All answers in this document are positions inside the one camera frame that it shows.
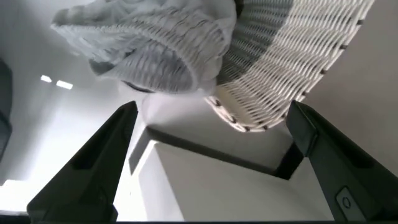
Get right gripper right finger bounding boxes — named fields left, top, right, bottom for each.
left=285, top=100, right=398, bottom=222

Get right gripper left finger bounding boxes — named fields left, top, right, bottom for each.
left=27, top=100, right=139, bottom=222

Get pale grey shorts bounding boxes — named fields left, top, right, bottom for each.
left=50, top=0, right=238, bottom=96

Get white laundry basket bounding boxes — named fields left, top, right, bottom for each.
left=203, top=0, right=376, bottom=133

